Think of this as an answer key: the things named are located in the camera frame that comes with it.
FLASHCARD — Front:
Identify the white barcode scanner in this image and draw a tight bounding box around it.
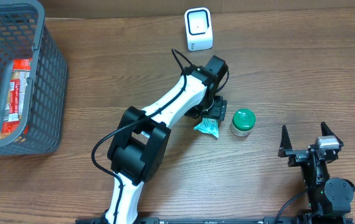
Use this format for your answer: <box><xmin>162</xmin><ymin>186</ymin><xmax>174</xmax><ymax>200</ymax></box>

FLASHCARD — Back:
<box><xmin>184</xmin><ymin>7</ymin><xmax>213</xmax><ymax>52</ymax></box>

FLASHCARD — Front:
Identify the grey plastic mesh basket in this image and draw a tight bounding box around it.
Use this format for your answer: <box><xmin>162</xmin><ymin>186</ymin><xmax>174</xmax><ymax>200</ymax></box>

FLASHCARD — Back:
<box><xmin>0</xmin><ymin>1</ymin><xmax>69</xmax><ymax>155</ymax></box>

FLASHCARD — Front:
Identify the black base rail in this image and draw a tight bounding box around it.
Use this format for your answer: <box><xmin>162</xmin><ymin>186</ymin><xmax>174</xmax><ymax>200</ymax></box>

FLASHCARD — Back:
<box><xmin>75</xmin><ymin>217</ymin><xmax>354</xmax><ymax>224</ymax></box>

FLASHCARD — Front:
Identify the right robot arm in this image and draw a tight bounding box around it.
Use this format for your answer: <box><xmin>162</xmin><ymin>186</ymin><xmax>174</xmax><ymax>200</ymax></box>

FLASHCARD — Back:
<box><xmin>274</xmin><ymin>121</ymin><xmax>355</xmax><ymax>223</ymax></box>

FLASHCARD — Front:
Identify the red snack package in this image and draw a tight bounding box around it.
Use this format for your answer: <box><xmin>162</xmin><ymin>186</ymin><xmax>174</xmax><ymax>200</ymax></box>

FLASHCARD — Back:
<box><xmin>0</xmin><ymin>58</ymin><xmax>32</xmax><ymax>139</ymax></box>

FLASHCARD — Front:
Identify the green lid jar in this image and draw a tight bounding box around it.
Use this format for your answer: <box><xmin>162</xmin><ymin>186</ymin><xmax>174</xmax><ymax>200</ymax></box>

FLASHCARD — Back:
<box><xmin>230</xmin><ymin>108</ymin><xmax>256</xmax><ymax>137</ymax></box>

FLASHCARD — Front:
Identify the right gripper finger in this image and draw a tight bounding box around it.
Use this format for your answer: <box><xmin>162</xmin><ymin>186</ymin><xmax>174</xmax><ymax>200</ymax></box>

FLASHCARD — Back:
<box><xmin>278</xmin><ymin>125</ymin><xmax>293</xmax><ymax>157</ymax></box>
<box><xmin>321</xmin><ymin>121</ymin><xmax>344</xmax><ymax>146</ymax></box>

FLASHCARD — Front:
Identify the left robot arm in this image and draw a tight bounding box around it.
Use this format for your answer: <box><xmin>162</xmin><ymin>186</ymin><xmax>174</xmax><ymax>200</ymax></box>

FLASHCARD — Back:
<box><xmin>100</xmin><ymin>56</ymin><xmax>229</xmax><ymax>223</ymax></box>

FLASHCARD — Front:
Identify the teal tissue packet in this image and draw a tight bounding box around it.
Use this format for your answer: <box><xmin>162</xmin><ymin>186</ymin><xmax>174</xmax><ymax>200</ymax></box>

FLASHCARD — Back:
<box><xmin>194</xmin><ymin>118</ymin><xmax>219</xmax><ymax>139</ymax></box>

